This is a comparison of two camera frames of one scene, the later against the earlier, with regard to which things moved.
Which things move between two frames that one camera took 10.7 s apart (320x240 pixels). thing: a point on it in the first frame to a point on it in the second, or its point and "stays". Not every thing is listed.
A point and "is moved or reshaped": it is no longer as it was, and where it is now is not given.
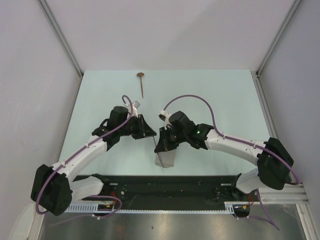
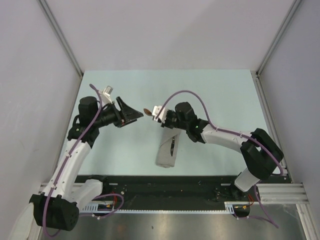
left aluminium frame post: (58, 32) stays
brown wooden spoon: (141, 74) to (147, 112)
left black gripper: (143, 130) to (125, 114)
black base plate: (168, 192) stays
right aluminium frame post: (288, 18) stays
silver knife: (157, 153) is moved or reshaped
